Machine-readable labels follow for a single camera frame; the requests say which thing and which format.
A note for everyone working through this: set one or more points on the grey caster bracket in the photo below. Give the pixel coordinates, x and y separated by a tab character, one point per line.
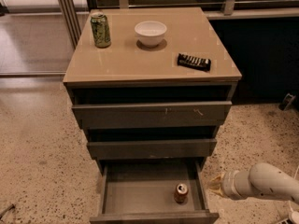
287	101

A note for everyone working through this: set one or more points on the white bowl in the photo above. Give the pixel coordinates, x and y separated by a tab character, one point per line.
150	33

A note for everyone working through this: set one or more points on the grey open bottom drawer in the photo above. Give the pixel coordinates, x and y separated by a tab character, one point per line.
143	193

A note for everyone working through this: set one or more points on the grey top drawer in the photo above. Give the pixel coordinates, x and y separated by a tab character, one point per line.
155	115

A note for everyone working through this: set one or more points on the green soda can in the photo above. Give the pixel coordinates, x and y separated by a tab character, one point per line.
100	28

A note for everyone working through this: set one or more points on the red coke can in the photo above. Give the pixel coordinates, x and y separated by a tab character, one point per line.
181	192

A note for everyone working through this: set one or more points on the grey drawer cabinet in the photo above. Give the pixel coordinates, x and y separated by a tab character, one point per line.
128	72

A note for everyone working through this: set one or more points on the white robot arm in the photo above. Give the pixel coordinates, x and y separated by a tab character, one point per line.
261	181

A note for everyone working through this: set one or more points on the metal railing frame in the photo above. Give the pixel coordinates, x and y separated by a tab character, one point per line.
273	22

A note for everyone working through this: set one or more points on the white power adapter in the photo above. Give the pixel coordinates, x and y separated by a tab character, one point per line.
294	217

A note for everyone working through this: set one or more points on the grey middle drawer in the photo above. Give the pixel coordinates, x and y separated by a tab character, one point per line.
157	149

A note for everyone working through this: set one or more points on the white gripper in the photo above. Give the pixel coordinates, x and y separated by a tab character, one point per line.
228	184

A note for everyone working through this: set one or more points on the black snack bar packet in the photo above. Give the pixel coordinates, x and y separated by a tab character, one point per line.
194	62

